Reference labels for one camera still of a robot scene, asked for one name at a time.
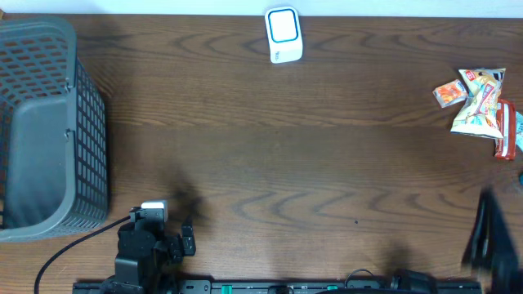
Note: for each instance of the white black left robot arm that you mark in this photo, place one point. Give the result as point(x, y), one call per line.
point(135, 274)

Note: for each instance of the pale green wipes pack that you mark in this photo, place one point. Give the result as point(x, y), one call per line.
point(519, 131)

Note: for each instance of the red orange chocolate bar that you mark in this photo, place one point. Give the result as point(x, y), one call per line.
point(505, 148)

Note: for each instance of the white barcode scanner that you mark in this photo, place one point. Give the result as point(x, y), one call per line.
point(284, 35)

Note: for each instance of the grey plastic mesh basket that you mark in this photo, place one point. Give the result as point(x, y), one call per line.
point(54, 174)

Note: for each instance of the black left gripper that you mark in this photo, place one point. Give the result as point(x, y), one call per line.
point(178, 249)

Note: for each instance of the small orange snack packet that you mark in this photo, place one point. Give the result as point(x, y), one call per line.
point(450, 93)

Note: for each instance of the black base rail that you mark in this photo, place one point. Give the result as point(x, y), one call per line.
point(359, 281)

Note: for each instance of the yellow white chips bag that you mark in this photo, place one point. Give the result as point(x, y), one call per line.
point(478, 115)

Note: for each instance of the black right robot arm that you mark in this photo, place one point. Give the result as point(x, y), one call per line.
point(489, 248)

